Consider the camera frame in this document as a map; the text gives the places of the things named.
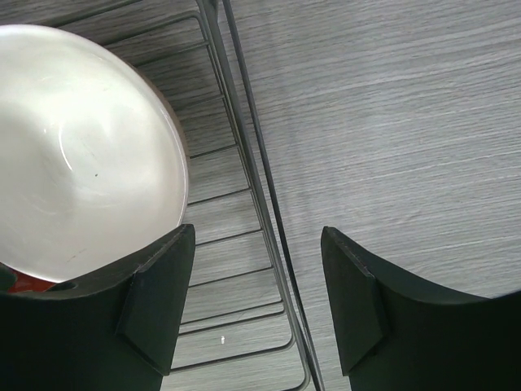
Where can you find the black wire dish rack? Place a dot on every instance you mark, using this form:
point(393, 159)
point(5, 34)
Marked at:
point(243, 326)

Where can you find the tan bowl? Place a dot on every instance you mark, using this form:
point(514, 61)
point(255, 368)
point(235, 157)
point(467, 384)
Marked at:
point(93, 166)

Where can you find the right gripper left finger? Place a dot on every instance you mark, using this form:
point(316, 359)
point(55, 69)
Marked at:
point(115, 328)

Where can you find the red patterned bowl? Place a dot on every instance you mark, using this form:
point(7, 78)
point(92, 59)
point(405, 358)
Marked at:
point(26, 283)

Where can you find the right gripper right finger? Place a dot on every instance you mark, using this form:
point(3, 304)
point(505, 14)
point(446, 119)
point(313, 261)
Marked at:
point(398, 331)

